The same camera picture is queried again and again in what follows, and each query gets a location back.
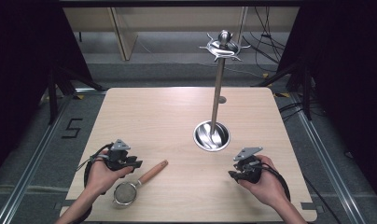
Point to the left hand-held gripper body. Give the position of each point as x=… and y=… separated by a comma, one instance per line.
x=117, y=157

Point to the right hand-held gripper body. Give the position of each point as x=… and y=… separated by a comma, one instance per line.
x=249, y=168

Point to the person's left hand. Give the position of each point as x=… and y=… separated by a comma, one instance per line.
x=102, y=177

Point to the person's right hand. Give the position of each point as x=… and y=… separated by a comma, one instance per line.
x=268, y=186

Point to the black tape floor numeral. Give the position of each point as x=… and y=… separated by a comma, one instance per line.
x=72, y=128

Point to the steel utensil hanging rack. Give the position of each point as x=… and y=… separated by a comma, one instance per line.
x=215, y=118

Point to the yellow black floor tape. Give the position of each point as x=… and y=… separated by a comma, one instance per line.
x=79, y=96

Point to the black metal stand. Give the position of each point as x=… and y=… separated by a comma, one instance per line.
x=301, y=84
x=57, y=90

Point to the dark curtain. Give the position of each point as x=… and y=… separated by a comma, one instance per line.
x=25, y=77
x=348, y=87

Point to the light wooden cabinet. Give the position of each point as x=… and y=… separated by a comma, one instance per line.
x=177, y=21

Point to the aluminium floor rail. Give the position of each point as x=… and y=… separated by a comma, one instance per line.
x=329, y=161
x=31, y=161

